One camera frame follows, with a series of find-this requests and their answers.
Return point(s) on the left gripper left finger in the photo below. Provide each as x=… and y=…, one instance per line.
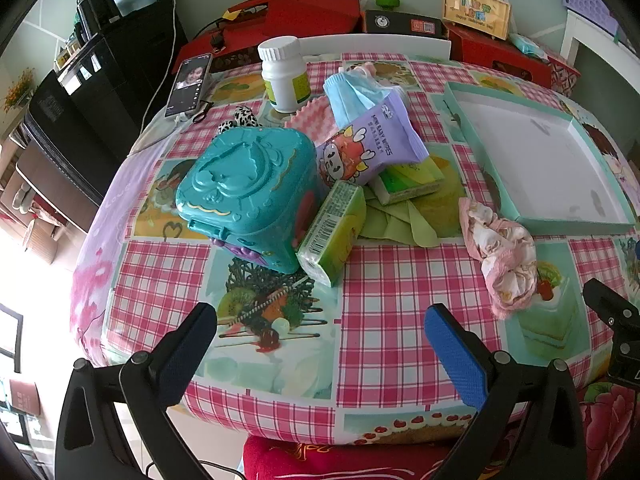
x=153, y=381

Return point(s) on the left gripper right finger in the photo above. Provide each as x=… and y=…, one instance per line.
x=489, y=382

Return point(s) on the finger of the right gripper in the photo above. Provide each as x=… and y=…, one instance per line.
x=612, y=309

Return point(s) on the pink floral fabric bundle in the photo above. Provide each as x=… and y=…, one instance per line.
x=506, y=253

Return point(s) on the green microfiber cloth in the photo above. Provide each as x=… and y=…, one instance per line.
x=400, y=223

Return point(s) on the green tissue pack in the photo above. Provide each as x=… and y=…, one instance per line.
x=335, y=229
x=407, y=181

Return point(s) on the purple baby wipes pack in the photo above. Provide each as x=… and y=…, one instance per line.
x=382, y=136

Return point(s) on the black white spotted scrunchie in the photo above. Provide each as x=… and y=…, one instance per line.
x=242, y=117

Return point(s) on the blue face mask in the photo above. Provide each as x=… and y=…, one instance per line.
x=354, y=90

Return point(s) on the pink white zigzag towel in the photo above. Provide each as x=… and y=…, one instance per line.
x=315, y=120

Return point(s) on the red chair cushion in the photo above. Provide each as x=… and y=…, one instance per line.
x=271, y=459

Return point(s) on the teal rimmed white tray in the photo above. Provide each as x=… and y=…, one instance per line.
x=542, y=168

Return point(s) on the teal plastic toy case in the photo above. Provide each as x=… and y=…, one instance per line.
x=254, y=192

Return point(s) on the patterned tablecloth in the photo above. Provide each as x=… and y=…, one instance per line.
x=329, y=365

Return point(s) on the red patterned box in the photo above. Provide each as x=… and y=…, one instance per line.
x=564, y=77

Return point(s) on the black hair clip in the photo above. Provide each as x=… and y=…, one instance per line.
x=202, y=113

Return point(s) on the black cabinet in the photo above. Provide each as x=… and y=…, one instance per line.
x=86, y=115

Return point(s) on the blue wet wipes pack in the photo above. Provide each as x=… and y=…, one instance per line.
x=528, y=47

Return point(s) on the red gift box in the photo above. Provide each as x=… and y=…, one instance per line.
x=472, y=47

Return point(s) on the smartphone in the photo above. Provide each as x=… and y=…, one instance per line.
x=189, y=84

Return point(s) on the purple perforated basket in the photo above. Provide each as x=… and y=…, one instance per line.
x=595, y=11

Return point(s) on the white board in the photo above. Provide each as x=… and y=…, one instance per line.
x=361, y=45

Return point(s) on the white pill bottle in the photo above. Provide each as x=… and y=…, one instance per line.
x=284, y=73

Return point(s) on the black rectangular box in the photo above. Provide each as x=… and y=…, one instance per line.
x=405, y=24

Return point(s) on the green knob object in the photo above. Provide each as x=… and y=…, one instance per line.
x=388, y=5

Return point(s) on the red bag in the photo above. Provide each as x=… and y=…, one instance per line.
x=232, y=39

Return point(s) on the white shelf frame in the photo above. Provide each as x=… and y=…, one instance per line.
x=580, y=32

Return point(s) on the yellow handled gift box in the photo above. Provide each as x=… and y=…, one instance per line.
x=491, y=17

